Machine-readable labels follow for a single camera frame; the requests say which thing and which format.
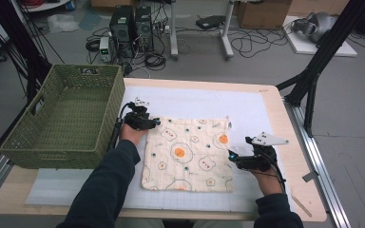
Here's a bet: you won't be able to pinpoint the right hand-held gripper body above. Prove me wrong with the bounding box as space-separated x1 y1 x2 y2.
236 131 290 172

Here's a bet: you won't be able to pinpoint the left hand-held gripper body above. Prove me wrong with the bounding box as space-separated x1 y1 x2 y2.
123 97 155 131

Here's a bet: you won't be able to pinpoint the cream printed cloth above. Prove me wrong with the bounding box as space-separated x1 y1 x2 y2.
140 116 236 194

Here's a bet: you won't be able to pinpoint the green woven basket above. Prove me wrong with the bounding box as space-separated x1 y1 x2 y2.
0 64 126 170

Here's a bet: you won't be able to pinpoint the person's left hand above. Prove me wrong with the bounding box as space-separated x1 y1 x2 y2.
119 123 148 147

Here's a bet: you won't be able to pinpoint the person's right hand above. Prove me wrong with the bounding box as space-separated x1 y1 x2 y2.
250 169 285 197

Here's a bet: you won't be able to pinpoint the white grid mat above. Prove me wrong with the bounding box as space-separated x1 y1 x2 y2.
111 85 295 213

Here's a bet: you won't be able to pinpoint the grey tape piece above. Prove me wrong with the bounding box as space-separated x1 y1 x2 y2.
301 170 320 183

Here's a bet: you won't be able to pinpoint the thin wooden strip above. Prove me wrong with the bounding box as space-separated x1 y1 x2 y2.
291 195 314 219

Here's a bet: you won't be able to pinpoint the person's trousers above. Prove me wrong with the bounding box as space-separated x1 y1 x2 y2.
113 218 245 228

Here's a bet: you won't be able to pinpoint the white power supply box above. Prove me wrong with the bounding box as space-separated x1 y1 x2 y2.
98 35 113 63

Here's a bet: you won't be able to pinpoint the slim black computer tower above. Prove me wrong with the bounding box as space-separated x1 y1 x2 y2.
134 5 155 53

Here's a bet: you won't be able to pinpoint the large black computer tower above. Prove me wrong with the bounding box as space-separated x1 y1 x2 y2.
108 5 138 59

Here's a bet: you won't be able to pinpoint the white stand leg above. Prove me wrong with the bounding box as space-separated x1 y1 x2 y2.
219 0 236 61
168 0 180 62

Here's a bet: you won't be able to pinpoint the white floor board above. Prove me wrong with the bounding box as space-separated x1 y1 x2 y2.
280 15 358 58

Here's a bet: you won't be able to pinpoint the black flat device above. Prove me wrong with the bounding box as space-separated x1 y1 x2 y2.
195 14 227 30

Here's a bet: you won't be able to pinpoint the clear plastic bag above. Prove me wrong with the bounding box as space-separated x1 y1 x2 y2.
47 13 81 34

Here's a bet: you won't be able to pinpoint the brown cardboard box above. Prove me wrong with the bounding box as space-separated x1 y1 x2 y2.
235 0 293 30

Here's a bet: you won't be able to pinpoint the grey headset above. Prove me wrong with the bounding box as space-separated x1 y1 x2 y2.
291 11 338 45

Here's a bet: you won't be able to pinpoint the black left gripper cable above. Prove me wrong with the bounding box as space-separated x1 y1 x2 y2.
107 101 138 151

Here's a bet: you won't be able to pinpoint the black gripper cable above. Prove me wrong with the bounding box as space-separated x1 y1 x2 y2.
107 101 138 151
260 153 287 194

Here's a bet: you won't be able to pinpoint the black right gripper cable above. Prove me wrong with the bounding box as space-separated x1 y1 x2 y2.
260 153 287 194

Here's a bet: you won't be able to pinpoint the tangle of black cables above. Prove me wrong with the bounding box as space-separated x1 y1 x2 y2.
85 27 168 75

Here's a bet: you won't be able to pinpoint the loose black floor cables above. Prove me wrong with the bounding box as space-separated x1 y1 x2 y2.
229 26 290 59

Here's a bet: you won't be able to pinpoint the black metal frame stand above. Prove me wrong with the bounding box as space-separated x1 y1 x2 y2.
275 0 365 139

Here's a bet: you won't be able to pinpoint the black metal frame with cables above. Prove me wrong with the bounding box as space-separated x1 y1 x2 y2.
0 0 53 103

